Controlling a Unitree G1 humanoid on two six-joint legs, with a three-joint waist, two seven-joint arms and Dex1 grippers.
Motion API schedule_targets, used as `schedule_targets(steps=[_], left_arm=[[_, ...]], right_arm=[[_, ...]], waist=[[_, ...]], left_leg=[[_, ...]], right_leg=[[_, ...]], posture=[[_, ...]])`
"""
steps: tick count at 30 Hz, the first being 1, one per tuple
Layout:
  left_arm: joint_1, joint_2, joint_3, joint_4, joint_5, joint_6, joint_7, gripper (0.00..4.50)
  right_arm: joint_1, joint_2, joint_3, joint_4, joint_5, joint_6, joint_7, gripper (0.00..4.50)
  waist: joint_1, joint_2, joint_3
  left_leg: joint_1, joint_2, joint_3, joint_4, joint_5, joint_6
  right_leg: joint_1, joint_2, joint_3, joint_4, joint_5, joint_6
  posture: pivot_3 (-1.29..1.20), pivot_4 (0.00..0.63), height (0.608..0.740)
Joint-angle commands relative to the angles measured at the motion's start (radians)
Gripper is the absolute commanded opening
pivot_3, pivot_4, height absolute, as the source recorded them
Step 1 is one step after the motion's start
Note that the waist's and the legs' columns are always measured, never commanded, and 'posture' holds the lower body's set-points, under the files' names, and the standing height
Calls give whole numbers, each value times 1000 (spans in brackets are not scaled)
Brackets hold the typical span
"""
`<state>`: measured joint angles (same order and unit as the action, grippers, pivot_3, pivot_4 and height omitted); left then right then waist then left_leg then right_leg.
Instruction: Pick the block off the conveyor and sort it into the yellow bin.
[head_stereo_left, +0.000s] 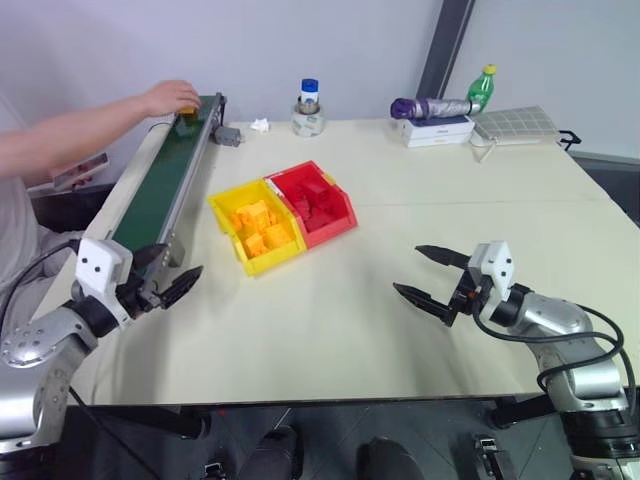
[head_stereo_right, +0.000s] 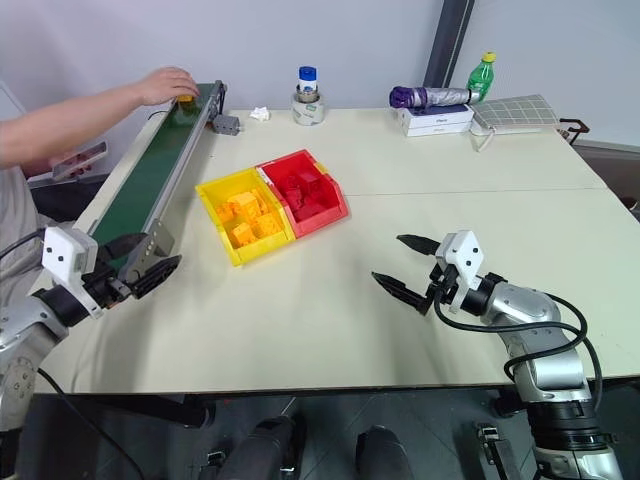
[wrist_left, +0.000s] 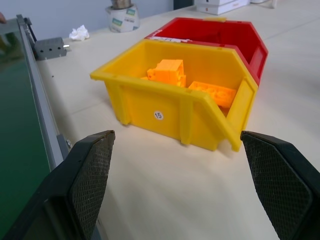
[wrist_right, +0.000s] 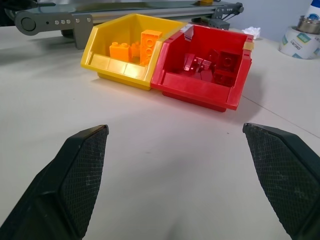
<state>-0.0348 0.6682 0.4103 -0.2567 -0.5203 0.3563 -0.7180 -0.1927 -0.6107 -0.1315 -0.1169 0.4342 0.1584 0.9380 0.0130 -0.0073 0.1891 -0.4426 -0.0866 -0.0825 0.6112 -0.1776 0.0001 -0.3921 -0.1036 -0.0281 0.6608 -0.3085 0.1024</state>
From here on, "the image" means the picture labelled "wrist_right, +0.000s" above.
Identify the small red building block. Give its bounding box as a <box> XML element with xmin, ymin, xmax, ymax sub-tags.
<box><xmin>182</xmin><ymin>52</ymin><xmax>204</xmax><ymax>74</ymax></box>

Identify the small orange building block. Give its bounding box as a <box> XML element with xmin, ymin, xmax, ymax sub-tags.
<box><xmin>128</xmin><ymin>41</ymin><xmax>142</xmax><ymax>60</ymax></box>

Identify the grey conveyor belt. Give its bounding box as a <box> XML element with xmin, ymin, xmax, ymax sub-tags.
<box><xmin>0</xmin><ymin>0</ymin><xmax>245</xmax><ymax>51</ymax></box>

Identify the white blue bottle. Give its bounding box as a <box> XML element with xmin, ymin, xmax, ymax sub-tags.
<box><xmin>305</xmin><ymin>0</ymin><xmax>320</xmax><ymax>21</ymax></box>

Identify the tall orange building block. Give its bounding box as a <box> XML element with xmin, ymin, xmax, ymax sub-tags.
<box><xmin>139</xmin><ymin>29</ymin><xmax>164</xmax><ymax>66</ymax></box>

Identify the white crumpled tissue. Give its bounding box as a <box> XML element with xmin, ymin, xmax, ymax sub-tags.
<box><xmin>241</xmin><ymin>25</ymin><xmax>262</xmax><ymax>41</ymax></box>

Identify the yellow plastic storage bin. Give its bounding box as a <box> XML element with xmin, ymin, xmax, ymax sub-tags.
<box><xmin>80</xmin><ymin>13</ymin><xmax>189</xmax><ymax>92</ymax></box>

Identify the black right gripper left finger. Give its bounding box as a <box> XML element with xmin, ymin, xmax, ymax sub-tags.
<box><xmin>0</xmin><ymin>124</ymin><xmax>110</xmax><ymax>240</ymax></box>

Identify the red plastic storage bin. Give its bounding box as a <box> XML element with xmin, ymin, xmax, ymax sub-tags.
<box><xmin>150</xmin><ymin>24</ymin><xmax>256</xmax><ymax>113</ymax></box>

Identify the low orange building block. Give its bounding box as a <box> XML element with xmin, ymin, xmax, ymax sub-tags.
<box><xmin>109</xmin><ymin>41</ymin><xmax>131</xmax><ymax>63</ymax></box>

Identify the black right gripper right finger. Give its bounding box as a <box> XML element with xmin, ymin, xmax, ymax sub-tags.
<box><xmin>242</xmin><ymin>122</ymin><xmax>320</xmax><ymax>240</ymax></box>

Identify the white tape roll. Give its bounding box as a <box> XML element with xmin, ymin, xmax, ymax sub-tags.
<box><xmin>277</xmin><ymin>25</ymin><xmax>320</xmax><ymax>60</ymax></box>

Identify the silver metal tin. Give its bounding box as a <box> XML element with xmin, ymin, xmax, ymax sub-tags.
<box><xmin>296</xmin><ymin>15</ymin><xmax>320</xmax><ymax>35</ymax></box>

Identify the large red building block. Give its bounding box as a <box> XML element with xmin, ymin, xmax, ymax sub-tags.
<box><xmin>216</xmin><ymin>50</ymin><xmax>242</xmax><ymax>74</ymax></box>

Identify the flat red building block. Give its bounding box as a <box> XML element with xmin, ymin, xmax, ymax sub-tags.
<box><xmin>212</xmin><ymin>70</ymin><xmax>236</xmax><ymax>88</ymax></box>

